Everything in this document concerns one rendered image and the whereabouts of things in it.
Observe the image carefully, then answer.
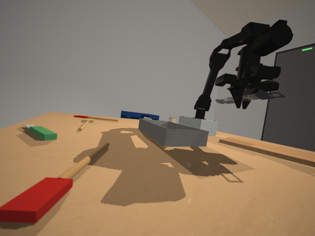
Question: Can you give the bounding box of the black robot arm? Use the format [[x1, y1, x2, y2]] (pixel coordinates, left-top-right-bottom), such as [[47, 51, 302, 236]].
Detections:
[[194, 20, 293, 120]]

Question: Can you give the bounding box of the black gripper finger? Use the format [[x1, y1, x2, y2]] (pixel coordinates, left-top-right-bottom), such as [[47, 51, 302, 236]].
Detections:
[[242, 88, 264, 109], [227, 85, 247, 108]]

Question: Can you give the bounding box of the wooden board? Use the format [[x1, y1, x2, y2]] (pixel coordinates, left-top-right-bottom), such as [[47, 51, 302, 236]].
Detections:
[[219, 137, 315, 167]]

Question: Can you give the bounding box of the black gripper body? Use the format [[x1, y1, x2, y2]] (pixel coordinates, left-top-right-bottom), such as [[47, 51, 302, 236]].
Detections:
[[215, 59, 279, 92]]

